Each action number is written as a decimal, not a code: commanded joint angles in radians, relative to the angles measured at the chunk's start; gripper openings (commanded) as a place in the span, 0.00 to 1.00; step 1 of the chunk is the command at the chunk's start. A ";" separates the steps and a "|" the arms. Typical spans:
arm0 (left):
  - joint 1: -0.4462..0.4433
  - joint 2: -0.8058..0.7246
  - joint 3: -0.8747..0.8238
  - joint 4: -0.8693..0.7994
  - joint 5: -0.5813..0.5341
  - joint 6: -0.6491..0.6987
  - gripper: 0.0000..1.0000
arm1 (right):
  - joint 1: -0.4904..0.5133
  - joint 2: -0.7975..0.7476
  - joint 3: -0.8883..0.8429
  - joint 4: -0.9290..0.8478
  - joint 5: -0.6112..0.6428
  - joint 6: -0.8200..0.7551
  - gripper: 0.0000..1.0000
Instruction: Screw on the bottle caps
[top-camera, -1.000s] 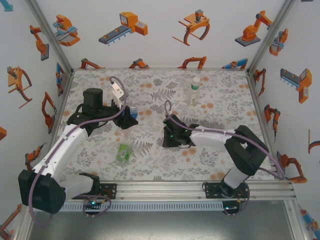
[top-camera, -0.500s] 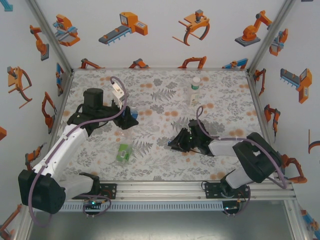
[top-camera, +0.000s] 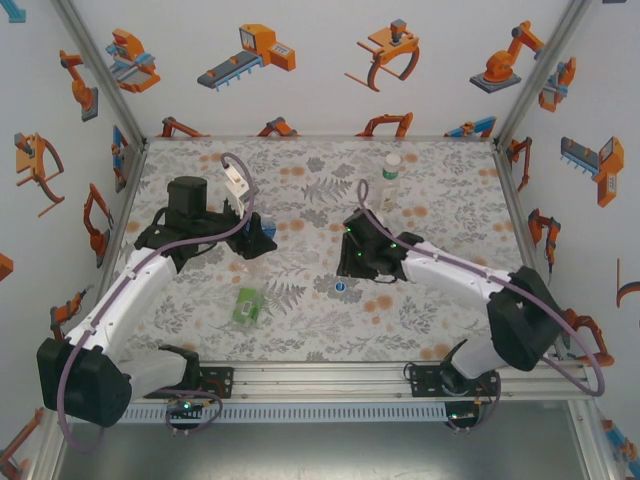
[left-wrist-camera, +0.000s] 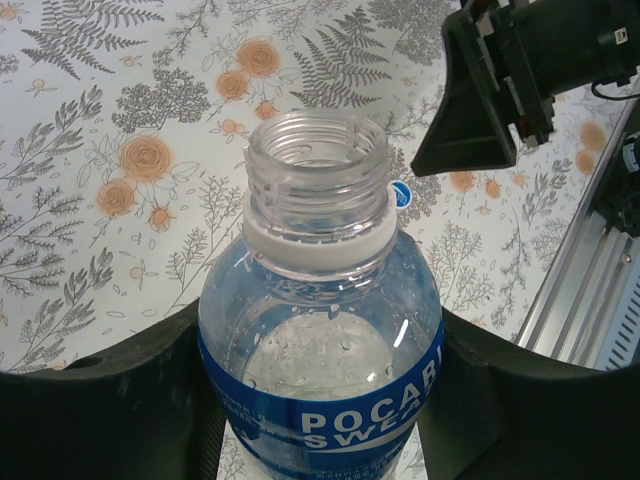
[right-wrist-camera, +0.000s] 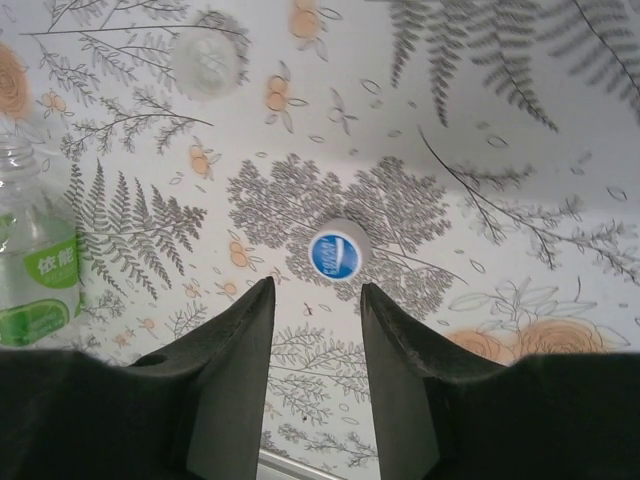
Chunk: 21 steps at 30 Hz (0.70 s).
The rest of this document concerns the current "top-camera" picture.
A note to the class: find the clear bottle dark green label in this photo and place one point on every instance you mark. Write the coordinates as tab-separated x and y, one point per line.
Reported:
387	195

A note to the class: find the white bottle cap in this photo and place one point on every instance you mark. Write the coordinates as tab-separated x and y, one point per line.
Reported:
393	160

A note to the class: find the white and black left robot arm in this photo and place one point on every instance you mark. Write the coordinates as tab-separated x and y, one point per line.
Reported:
125	290

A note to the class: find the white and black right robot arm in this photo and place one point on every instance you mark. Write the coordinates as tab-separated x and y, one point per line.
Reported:
450	270

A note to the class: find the green plastic packet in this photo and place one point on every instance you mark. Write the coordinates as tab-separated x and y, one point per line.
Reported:
246	310

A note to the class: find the small controller board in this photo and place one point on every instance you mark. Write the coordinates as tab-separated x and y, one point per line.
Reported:
185	407
462	416

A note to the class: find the aluminium side rail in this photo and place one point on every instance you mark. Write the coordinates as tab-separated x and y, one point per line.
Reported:
121	225
517	215

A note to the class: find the thin aluminium edge rail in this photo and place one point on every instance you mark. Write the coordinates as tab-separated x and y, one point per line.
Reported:
320	136

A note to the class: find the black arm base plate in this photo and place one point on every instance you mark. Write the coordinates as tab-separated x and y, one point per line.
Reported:
220	382
425	382

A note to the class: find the long slotted aluminium rail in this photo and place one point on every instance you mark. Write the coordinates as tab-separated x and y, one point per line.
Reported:
320	385

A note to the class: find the aluminium frame post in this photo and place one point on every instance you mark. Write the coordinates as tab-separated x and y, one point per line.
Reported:
540	75
102	75

